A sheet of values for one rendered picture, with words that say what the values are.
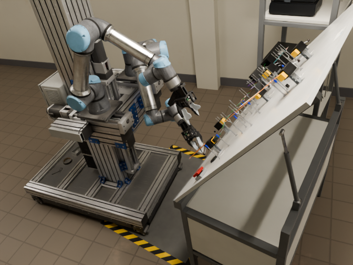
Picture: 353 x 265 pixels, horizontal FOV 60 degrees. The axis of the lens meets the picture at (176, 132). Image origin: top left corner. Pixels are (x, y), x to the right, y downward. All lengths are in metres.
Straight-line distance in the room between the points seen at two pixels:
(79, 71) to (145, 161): 1.47
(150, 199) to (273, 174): 1.12
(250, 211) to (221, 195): 0.19
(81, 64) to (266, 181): 1.25
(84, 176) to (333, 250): 2.18
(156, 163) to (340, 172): 1.71
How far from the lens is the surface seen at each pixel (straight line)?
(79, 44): 1.63
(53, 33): 2.19
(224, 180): 1.94
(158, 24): 4.35
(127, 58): 2.34
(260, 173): 1.99
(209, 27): 3.92
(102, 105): 2.03
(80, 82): 1.80
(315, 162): 1.82
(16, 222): 3.33
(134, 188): 2.80
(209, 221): 1.76
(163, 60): 1.50
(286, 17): 2.33
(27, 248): 3.08
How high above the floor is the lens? 2.24
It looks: 38 degrees down
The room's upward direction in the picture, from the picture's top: 9 degrees counter-clockwise
